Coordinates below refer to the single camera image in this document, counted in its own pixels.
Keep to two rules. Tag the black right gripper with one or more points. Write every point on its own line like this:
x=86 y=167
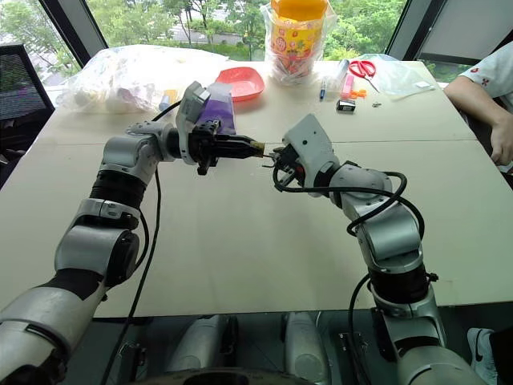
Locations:
x=289 y=165

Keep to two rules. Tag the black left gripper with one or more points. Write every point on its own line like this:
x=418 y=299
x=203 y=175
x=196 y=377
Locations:
x=203 y=141

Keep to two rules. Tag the brass padlock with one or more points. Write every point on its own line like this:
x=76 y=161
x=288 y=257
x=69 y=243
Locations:
x=259 y=148

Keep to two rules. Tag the person's bare forearm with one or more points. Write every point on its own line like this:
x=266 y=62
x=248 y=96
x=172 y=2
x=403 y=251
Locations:
x=473 y=102

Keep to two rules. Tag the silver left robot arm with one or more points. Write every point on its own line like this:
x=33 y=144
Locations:
x=116 y=154

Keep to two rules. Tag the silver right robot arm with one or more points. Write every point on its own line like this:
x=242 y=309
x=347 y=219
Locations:
x=390 y=236

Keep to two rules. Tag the person's bare hand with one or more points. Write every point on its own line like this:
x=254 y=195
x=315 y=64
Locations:
x=502 y=144

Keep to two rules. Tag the purple pouch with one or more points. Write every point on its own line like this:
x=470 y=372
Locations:
x=219 y=106

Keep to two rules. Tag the red plastic dish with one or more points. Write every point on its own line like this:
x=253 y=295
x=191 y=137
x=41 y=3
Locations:
x=240 y=83

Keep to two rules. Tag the blue pen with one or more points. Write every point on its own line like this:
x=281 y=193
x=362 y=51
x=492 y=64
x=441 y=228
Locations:
x=322 y=90

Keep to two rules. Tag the small black box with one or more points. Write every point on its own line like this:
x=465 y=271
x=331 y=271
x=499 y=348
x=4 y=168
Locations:
x=346 y=105

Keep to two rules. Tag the pink marker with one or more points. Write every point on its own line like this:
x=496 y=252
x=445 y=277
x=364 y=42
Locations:
x=347 y=86

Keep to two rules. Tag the small orange clip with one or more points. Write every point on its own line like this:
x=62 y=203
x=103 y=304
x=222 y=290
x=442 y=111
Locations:
x=358 y=94

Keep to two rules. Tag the clear plastic tube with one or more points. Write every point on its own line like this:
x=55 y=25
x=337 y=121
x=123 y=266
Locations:
x=340 y=68

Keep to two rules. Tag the orange-lidded jar in clear bag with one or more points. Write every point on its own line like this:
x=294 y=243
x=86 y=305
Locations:
x=296 y=40

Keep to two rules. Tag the clear bag of white items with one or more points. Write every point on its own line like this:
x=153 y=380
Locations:
x=120 y=80

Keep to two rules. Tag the clear flat plastic bag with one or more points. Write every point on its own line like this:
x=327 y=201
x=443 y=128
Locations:
x=394 y=78

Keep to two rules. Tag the silver robot leg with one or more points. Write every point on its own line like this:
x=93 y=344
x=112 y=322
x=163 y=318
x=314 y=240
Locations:
x=305 y=349
x=200 y=345

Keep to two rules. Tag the black mesh office chair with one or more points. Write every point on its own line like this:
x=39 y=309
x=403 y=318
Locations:
x=20 y=92

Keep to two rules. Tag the white t-shirt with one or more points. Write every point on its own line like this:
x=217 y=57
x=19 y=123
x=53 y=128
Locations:
x=493 y=72

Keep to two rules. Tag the white sneaker with black logo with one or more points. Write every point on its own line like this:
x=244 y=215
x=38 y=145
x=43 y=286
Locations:
x=480 y=353

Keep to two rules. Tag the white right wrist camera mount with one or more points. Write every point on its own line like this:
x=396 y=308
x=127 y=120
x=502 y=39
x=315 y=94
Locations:
x=310 y=140

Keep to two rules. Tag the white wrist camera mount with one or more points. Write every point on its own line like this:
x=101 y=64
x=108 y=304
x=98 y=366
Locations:
x=187 y=110
x=310 y=140

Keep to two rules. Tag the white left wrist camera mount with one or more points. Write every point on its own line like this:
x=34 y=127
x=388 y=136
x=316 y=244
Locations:
x=187 y=110

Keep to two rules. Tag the dark window frame pillar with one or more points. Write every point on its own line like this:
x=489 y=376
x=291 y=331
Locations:
x=409 y=28
x=74 y=28

